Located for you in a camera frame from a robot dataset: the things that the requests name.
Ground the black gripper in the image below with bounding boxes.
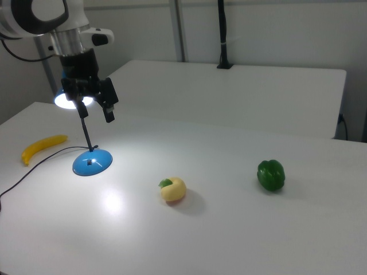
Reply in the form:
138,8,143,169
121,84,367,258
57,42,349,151
59,48,120,124

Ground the blue desk lamp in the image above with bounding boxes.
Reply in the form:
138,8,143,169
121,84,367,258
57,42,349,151
54,71,114,177

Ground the yellow toy banana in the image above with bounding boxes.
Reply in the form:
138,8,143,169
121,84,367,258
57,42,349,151
21,134,69,167

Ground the yellow toy peach with leaf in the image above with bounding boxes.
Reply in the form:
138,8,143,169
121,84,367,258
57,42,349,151
158,176,188,203

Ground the white side table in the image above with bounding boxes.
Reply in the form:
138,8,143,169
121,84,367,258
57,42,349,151
99,59,347,140

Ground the green toy bell pepper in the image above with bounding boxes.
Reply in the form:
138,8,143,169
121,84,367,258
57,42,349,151
256,159,287,193

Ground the grey aluminium frame post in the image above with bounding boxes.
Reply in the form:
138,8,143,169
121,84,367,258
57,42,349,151
34,36,60,97

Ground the black lamp power cable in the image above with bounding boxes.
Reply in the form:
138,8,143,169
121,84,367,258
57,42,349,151
0,144,100,214

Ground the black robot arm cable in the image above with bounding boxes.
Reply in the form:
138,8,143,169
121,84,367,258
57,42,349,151
0,36,56,63

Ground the black camera pole with clamp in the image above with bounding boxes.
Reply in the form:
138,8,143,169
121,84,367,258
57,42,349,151
216,0,233,70

